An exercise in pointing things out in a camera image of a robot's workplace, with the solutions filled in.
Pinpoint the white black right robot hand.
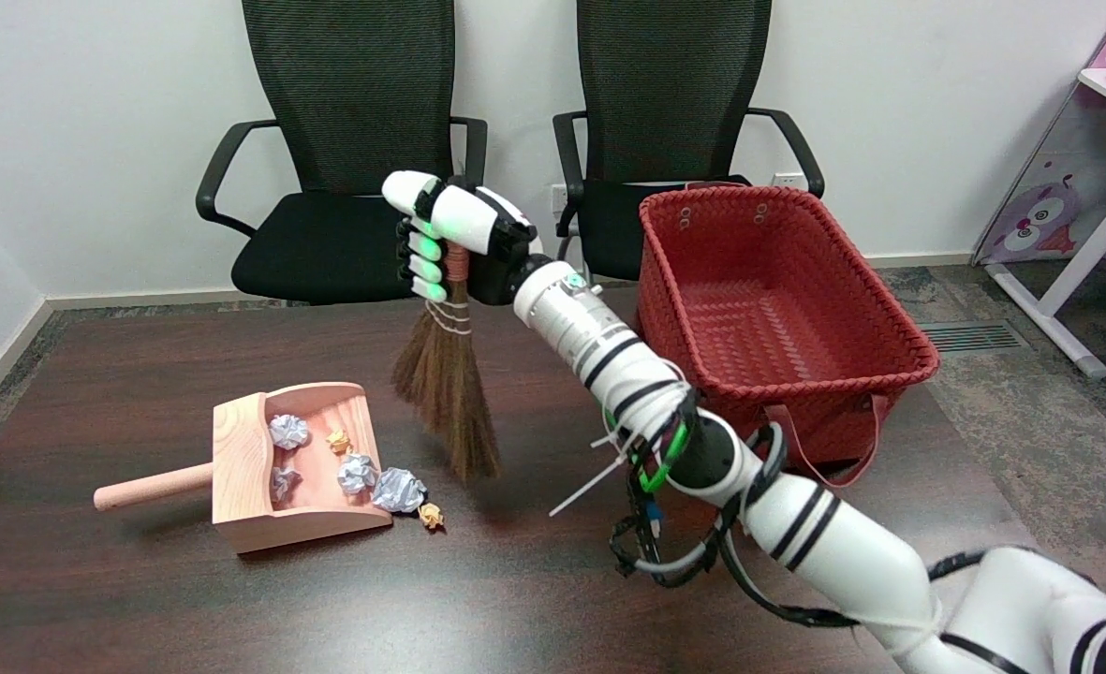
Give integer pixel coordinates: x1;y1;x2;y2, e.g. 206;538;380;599
381;170;544;308

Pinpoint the brown straw hand broom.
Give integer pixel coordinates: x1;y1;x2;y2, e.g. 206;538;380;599
391;245;503;482

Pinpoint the black mesh office chair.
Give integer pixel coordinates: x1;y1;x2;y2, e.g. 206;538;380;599
551;0;826;291
196;0;497;306

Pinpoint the white zip tie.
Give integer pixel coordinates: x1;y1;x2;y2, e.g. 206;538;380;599
550;454;630;518

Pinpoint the red woven plastic basket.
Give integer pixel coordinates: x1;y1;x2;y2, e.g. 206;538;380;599
637;184;940;489

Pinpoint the metal floor vent grille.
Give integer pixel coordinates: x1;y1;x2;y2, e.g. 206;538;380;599
918;320;1029;355

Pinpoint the pink owl print panel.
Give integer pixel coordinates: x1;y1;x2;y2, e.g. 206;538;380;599
972;0;1106;267

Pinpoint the green robot cable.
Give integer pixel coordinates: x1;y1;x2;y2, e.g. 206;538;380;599
635;415;691;495

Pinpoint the wooden dustpan with round handle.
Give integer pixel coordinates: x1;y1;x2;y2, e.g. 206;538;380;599
94;382;394;555

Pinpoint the black sleeved cable bundle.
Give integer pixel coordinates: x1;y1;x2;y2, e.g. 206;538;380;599
609;510;736;589

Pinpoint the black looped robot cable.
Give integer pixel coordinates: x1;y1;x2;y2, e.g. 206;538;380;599
716;423;986;628

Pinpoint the white metal desk frame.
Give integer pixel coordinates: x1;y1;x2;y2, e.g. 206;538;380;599
983;67;1106;380

